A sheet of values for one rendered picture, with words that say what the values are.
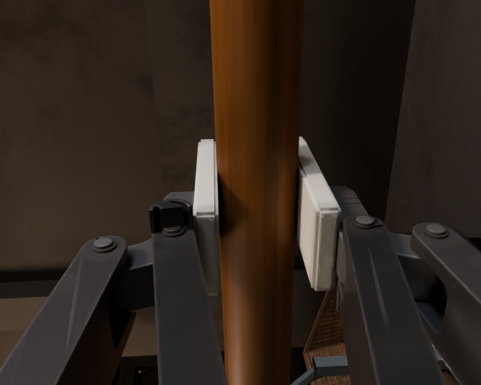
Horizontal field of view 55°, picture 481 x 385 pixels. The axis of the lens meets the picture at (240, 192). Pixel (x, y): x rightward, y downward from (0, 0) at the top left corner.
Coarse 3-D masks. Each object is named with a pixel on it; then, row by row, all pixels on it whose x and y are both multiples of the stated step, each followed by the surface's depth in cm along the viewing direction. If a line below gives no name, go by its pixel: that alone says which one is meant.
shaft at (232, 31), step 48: (240, 0) 13; (288, 0) 14; (240, 48) 14; (288, 48) 14; (240, 96) 15; (288, 96) 15; (240, 144) 15; (288, 144) 16; (240, 192) 16; (288, 192) 16; (240, 240) 17; (288, 240) 17; (240, 288) 18; (288, 288) 18; (240, 336) 19; (288, 336) 19; (240, 384) 20; (288, 384) 21
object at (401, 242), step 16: (336, 192) 16; (352, 192) 16; (352, 208) 15; (400, 240) 13; (336, 256) 14; (400, 256) 13; (416, 256) 13; (336, 272) 14; (416, 272) 13; (432, 272) 13; (416, 288) 13; (432, 288) 13
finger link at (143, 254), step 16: (176, 192) 17; (192, 192) 17; (192, 208) 16; (144, 256) 13; (128, 272) 12; (144, 272) 13; (128, 288) 13; (144, 288) 13; (112, 304) 13; (128, 304) 13; (144, 304) 13
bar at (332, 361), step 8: (312, 360) 138; (320, 360) 137; (328, 360) 136; (336, 360) 136; (344, 360) 136; (440, 360) 136; (312, 368) 137; (320, 368) 134; (328, 368) 135; (336, 368) 135; (344, 368) 135; (448, 368) 137; (304, 376) 138; (312, 376) 137; (320, 376) 136; (328, 376) 136; (296, 384) 138; (304, 384) 138
